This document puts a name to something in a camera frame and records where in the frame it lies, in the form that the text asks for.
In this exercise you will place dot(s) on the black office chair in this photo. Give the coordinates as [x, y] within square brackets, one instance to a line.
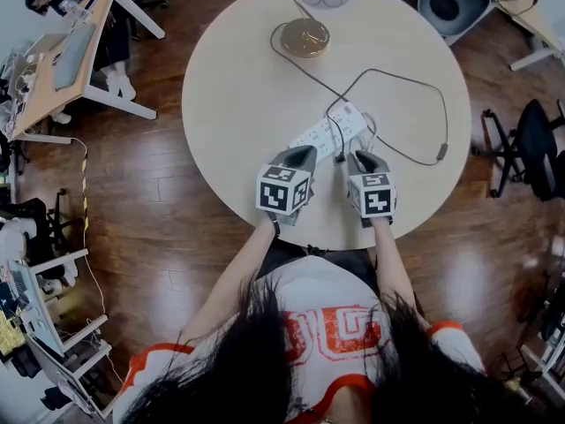
[536, 148]

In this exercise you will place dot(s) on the gold desk lamp white shade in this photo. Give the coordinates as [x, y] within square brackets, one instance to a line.
[304, 38]

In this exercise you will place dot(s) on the grey laptop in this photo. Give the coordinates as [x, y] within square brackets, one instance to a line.
[73, 58]

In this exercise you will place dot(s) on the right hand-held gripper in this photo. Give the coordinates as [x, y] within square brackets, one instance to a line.
[375, 197]

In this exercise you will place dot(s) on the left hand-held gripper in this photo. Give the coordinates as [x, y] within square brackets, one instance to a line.
[278, 192]

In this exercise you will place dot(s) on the white and orange shirt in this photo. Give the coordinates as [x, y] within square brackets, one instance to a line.
[322, 289]

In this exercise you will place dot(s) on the person's right forearm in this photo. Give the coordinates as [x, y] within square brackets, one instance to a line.
[390, 259]

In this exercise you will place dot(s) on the wooden desk white legs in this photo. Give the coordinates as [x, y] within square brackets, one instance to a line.
[545, 20]
[44, 95]

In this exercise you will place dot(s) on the person's left forearm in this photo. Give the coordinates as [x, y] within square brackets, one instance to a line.
[247, 263]

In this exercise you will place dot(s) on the white chair black seat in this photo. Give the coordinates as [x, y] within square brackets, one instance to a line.
[450, 2]

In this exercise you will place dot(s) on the person's black trousers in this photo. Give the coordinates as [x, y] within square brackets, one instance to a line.
[287, 259]

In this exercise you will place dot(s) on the white open box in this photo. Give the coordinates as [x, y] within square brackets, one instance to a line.
[44, 44]

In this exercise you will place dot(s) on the white power strip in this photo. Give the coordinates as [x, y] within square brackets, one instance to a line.
[322, 133]

